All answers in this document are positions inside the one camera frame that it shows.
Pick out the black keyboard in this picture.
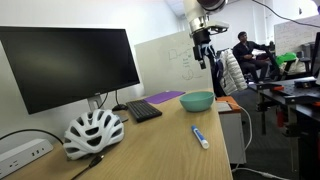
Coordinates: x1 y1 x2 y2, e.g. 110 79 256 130
125 99 163 124

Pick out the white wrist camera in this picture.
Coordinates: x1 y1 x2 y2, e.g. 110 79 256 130
206 20 231 35

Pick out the purple mat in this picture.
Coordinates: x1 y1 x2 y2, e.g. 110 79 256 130
143 90 186 105

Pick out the white cabinet with orange top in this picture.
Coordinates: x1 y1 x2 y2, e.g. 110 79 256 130
214 95 248 165

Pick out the white puffer jacket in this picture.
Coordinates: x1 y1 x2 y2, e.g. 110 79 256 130
219 48 249 96

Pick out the black USB cable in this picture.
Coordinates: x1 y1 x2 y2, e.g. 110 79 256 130
70 153 105 180

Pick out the silver monitor stand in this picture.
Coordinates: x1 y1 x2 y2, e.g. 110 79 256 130
86 96 130 124

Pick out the black box device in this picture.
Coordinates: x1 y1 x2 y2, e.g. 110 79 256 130
293 76 318 90

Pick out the whiteboard with dense writing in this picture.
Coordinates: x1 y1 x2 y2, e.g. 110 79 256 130
273 14 320 56

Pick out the black computer monitor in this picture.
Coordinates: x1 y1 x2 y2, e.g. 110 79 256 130
0 25 141 115

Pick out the seated person in dark clothes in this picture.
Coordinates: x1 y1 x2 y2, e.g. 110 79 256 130
232 31 272 84

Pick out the black power strip cable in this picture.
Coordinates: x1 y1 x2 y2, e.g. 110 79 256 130
0 128 65 146

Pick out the blue and white marker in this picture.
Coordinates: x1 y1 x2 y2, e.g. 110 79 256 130
190 124 210 150

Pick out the black computer mouse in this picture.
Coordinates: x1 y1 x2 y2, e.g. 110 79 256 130
111 103 129 112

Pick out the green cloth bundle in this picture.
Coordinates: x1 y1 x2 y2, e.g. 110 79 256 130
275 51 298 67

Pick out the black breadboard robot table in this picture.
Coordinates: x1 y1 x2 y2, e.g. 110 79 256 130
248 76 320 180

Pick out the white power strip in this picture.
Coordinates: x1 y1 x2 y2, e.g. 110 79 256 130
0 138 54 180

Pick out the green bowl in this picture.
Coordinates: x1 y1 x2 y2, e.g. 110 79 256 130
179 91 216 113

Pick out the whiteboard with faint drawings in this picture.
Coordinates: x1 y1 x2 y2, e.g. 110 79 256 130
134 30 215 98

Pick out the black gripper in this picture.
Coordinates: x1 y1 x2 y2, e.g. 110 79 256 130
191 29 216 70

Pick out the white cable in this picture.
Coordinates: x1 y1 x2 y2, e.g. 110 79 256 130
229 101 292 180

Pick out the black overhead cable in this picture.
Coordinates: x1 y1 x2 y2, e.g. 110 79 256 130
251 0 320 30

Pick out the white bicycle helmet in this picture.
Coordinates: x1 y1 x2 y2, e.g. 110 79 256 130
62 108 125 161

